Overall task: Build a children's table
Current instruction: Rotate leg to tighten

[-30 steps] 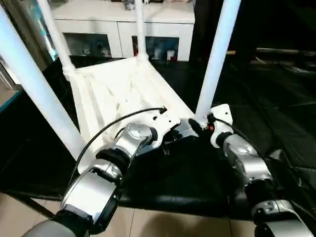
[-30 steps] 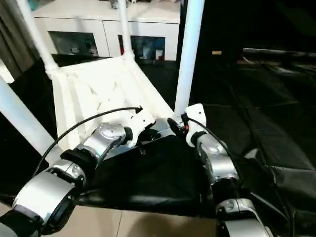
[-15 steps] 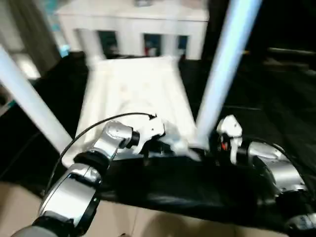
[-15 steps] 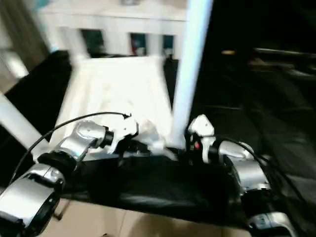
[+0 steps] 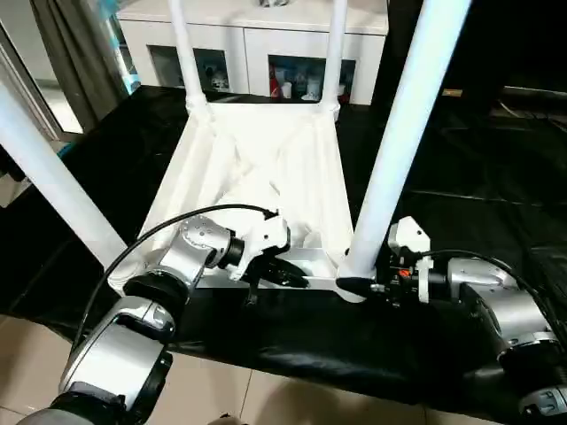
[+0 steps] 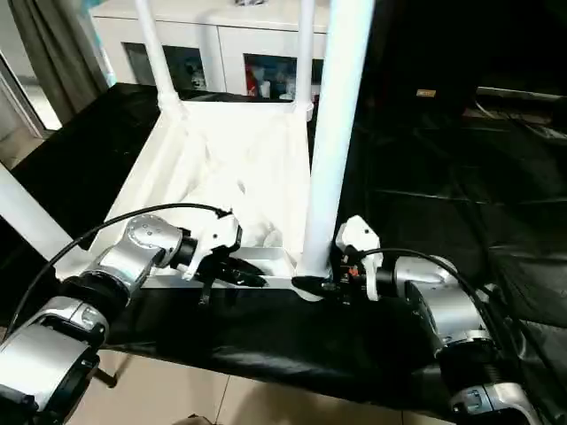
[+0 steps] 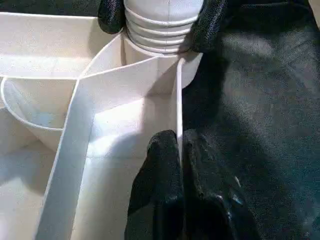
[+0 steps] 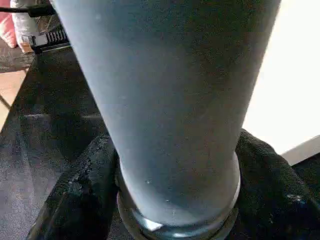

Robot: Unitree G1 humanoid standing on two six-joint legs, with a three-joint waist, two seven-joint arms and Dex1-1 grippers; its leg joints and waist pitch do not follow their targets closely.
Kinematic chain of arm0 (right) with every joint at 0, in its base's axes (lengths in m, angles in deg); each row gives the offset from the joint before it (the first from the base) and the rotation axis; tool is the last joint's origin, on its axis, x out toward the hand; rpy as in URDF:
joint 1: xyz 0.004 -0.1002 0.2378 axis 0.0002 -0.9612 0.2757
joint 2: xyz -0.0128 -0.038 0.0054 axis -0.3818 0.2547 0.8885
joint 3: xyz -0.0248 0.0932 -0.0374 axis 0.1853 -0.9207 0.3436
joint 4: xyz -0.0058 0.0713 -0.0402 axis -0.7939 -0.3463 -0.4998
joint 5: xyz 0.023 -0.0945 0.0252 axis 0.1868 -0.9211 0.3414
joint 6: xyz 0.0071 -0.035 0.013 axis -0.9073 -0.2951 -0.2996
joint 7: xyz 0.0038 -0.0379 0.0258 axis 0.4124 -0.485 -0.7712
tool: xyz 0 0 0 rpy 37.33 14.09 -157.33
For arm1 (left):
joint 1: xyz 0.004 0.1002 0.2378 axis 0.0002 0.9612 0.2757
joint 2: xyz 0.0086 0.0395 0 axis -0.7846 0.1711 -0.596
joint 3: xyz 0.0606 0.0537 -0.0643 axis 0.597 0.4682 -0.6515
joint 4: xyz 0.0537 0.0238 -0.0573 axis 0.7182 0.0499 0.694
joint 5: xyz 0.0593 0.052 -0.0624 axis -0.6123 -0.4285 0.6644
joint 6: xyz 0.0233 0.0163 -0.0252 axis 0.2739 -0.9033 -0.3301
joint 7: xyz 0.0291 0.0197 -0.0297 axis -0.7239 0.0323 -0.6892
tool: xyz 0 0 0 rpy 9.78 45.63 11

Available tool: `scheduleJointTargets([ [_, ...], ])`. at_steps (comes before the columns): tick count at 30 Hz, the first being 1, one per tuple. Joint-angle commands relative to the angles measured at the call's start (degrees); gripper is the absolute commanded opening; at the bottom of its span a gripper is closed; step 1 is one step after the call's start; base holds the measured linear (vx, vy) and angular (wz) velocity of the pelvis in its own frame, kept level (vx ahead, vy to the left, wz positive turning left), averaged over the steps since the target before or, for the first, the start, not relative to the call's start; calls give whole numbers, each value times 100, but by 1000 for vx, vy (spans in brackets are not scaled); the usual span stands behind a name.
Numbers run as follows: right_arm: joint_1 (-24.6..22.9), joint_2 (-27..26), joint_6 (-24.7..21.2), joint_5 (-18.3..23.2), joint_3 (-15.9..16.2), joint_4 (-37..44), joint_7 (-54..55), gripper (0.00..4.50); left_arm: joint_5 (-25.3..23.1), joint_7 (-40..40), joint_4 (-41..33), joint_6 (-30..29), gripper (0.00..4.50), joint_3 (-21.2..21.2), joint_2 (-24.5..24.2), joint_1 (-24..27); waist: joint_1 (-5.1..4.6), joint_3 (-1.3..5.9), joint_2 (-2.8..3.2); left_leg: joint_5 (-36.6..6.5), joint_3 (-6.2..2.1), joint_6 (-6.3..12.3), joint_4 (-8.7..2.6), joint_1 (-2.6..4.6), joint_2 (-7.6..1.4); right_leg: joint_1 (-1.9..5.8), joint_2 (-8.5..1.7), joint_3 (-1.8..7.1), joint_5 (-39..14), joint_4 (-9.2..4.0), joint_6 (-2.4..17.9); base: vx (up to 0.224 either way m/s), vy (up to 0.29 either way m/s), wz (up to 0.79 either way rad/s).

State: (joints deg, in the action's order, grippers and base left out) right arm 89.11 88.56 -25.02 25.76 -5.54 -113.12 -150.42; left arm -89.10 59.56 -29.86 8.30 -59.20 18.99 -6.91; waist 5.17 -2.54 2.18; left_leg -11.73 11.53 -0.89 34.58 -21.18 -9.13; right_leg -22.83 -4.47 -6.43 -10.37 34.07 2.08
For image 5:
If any white plastic table leg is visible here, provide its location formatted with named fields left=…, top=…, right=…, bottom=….
left=347, top=0, right=473, bottom=284
left=322, top=0, right=351, bottom=117
left=167, top=0, right=210, bottom=116
left=0, top=81, right=134, bottom=284

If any black mat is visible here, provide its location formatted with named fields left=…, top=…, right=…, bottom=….
left=0, top=86, right=567, bottom=425

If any dark low furniture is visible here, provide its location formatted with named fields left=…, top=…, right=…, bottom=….
left=500, top=86, right=567, bottom=129

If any white display cabinet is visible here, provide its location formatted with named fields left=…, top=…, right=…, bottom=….
left=115, top=0, right=386, bottom=106

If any light blue rack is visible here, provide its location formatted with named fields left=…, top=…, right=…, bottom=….
left=108, top=17, right=143, bottom=97

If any black cabinet with gold label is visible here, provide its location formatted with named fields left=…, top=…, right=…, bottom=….
left=376, top=0, right=506, bottom=112

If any grey curtain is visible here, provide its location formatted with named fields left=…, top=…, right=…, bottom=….
left=42, top=0, right=134, bottom=134

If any black floor stand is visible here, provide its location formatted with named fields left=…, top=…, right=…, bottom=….
left=0, top=145, right=27, bottom=182

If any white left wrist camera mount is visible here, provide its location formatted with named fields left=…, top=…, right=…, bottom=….
left=228, top=211, right=293, bottom=282

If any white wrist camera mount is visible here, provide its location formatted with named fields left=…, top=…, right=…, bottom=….
left=388, top=216, right=433, bottom=306
left=228, top=211, right=293, bottom=282

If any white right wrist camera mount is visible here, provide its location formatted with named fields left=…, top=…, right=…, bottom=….
left=388, top=216, right=433, bottom=306

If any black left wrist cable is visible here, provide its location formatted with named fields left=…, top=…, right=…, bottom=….
left=73, top=203, right=278, bottom=351

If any grey door frame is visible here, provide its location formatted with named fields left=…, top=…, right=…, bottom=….
left=0, top=21, right=85, bottom=143

